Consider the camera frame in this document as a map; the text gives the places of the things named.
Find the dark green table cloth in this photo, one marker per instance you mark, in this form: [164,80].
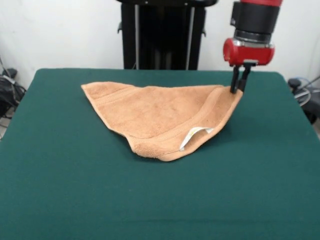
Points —
[75,175]

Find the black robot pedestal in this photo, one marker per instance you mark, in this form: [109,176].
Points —
[162,37]

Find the black round caster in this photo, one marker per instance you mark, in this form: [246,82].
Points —
[295,83]

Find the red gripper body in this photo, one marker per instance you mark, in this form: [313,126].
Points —
[250,55]

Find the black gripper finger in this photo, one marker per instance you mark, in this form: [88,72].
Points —
[243,80]
[235,80]

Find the tan terry towel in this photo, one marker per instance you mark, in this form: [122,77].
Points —
[155,110]

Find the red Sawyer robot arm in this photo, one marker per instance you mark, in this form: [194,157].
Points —
[255,17]

